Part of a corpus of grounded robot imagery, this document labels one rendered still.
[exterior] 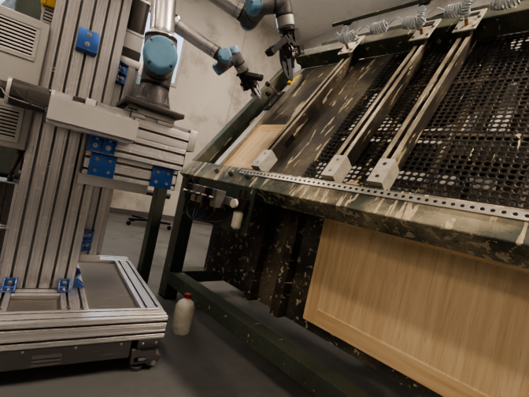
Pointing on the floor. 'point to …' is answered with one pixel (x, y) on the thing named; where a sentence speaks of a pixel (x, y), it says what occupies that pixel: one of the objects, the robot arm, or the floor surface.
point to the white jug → (183, 316)
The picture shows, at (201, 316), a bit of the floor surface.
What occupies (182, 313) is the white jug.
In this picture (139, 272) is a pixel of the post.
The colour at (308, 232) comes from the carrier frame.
